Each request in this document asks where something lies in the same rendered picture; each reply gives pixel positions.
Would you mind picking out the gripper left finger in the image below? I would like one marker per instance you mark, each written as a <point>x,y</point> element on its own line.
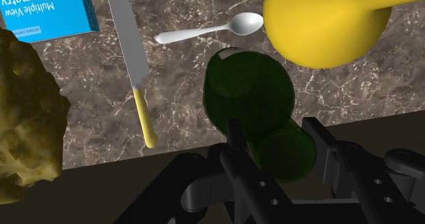
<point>245,180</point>

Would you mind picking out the blue book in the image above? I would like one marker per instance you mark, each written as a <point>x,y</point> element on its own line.
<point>43,7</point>

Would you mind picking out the olive yellow lumpy object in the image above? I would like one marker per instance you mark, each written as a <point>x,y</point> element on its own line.
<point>26,117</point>

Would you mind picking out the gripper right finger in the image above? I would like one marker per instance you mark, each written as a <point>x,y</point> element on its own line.
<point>358,177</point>

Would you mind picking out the yellow rounded vessel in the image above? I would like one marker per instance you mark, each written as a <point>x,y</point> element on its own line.
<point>318,24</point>

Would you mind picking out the dark green glass bottle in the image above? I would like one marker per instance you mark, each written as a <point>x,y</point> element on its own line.
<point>252,97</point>

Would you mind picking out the silver spoon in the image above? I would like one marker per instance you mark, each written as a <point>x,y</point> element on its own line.
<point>215,29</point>

